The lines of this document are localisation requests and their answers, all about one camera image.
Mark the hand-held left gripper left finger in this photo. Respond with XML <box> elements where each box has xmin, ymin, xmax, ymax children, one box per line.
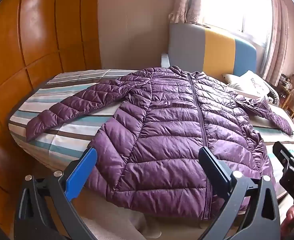
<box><xmin>14</xmin><ymin>147</ymin><xmax>98</xmax><ymax>240</ymax></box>

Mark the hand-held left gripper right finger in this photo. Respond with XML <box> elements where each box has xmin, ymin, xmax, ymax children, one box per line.
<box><xmin>198</xmin><ymin>146</ymin><xmax>281</xmax><ymax>240</ymax></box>

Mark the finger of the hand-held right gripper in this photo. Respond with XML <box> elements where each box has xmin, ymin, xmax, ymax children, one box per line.
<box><xmin>273</xmin><ymin>141</ymin><xmax>294</xmax><ymax>173</ymax></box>

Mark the purple puffer jacket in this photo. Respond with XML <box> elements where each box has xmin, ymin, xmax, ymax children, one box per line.
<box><xmin>25</xmin><ymin>66</ymin><xmax>294</xmax><ymax>222</ymax></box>

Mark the person's right hand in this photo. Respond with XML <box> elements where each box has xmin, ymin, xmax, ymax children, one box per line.
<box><xmin>280</xmin><ymin>204</ymin><xmax>294</xmax><ymax>240</ymax></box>

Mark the striped bed quilt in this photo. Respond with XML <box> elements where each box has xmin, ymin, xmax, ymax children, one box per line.
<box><xmin>8</xmin><ymin>69</ymin><xmax>294</xmax><ymax>240</ymax></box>

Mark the cluttered desk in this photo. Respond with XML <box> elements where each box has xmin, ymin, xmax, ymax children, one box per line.
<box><xmin>278</xmin><ymin>73</ymin><xmax>294</xmax><ymax>92</ymax></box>

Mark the white printed pillow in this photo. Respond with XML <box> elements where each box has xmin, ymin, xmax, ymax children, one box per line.
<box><xmin>240</xmin><ymin>70</ymin><xmax>272</xmax><ymax>96</ymax></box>

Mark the beige pillow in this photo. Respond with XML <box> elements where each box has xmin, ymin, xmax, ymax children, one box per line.
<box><xmin>223</xmin><ymin>73</ymin><xmax>243</xmax><ymax>89</ymax></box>

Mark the beige patterned curtain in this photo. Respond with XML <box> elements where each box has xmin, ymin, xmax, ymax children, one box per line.
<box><xmin>261</xmin><ymin>0</ymin><xmax>291</xmax><ymax>87</ymax></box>
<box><xmin>168</xmin><ymin>0</ymin><xmax>205</xmax><ymax>27</ymax></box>

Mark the grey yellow blue headboard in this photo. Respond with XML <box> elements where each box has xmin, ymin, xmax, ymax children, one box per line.
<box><xmin>167</xmin><ymin>23</ymin><xmax>258</xmax><ymax>77</ymax></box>

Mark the grey cushion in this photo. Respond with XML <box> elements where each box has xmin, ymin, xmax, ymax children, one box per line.
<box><xmin>160</xmin><ymin>52</ymin><xmax>171</xmax><ymax>68</ymax></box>

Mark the wooden wardrobe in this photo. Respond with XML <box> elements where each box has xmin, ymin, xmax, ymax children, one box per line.
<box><xmin>0</xmin><ymin>0</ymin><xmax>102</xmax><ymax>230</ymax></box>

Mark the bright window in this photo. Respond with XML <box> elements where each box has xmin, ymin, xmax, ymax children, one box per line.
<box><xmin>201</xmin><ymin>0</ymin><xmax>273</xmax><ymax>45</ymax></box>

